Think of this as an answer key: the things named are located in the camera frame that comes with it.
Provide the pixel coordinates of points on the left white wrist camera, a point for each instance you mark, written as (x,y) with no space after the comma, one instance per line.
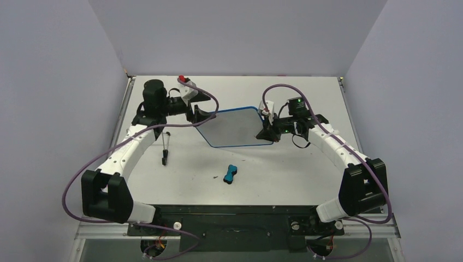
(187,89)

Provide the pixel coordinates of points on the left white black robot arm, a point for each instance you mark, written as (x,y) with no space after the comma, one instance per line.
(105,193)

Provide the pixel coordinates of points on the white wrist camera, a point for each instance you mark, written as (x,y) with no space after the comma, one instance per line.
(187,89)
(266,110)

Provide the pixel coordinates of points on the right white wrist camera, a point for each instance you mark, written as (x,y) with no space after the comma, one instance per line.
(266,110)

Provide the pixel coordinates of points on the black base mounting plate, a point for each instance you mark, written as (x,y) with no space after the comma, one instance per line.
(296,224)

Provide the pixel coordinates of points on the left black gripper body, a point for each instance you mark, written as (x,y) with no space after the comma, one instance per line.
(175,107)

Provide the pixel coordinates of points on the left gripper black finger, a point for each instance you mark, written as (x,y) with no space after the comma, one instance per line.
(195,96)
(200,116)

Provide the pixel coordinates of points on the aluminium rail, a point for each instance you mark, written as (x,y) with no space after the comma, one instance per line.
(352,229)

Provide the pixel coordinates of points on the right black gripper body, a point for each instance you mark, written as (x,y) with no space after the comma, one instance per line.
(272,126)

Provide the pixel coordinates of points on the blue framed whiteboard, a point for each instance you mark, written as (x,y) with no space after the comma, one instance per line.
(237,127)

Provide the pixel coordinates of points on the wire whiteboard stand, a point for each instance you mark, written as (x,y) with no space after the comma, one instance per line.
(165,148)

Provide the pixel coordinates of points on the blue and black eraser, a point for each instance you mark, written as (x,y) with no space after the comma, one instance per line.
(231,172)

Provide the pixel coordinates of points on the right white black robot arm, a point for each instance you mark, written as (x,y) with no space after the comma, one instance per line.
(364,180)

